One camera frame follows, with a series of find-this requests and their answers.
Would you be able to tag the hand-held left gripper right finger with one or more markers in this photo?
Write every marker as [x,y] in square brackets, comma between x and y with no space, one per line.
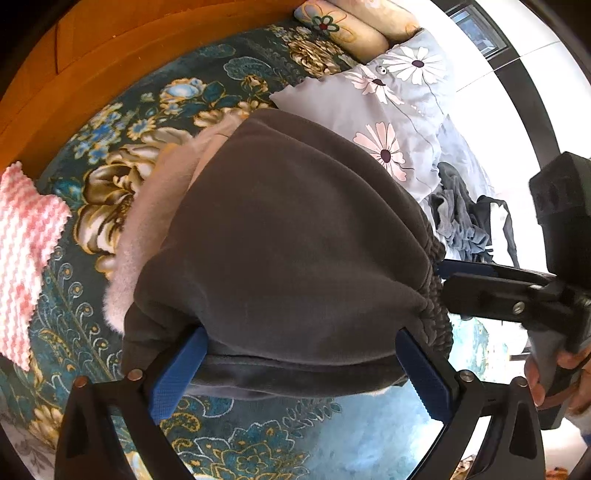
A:
[422,369]

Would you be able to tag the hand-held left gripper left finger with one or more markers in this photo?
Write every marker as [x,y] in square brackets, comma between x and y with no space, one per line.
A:
[180,369]

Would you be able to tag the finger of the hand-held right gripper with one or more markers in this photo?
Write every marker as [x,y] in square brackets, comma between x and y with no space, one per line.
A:
[489,295]
[466,268]

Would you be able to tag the grey sweatpants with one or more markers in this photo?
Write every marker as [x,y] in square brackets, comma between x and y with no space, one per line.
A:
[286,240]

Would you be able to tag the person's right hand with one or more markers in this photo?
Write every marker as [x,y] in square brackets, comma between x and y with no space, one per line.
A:
[532,374]

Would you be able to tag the grey ruffled garment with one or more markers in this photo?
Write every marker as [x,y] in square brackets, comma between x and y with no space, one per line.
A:
[455,217]

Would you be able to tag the pink fleece garment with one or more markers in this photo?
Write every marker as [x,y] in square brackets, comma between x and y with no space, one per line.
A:
[157,207]

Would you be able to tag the light floral duvet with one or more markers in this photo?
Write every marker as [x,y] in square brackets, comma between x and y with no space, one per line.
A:
[383,106]

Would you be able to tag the pink white checked cloth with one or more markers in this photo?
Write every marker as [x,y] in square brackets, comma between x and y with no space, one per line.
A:
[23,258]

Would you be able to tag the blue floral blanket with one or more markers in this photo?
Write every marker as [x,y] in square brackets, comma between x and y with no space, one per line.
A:
[115,184]

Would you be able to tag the floral pillow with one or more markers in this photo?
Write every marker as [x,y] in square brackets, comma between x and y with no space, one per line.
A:
[355,27]

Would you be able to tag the wooden headboard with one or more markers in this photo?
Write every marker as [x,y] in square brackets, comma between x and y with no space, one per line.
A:
[92,60]

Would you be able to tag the black window frame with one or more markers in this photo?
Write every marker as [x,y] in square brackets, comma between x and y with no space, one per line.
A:
[526,101]

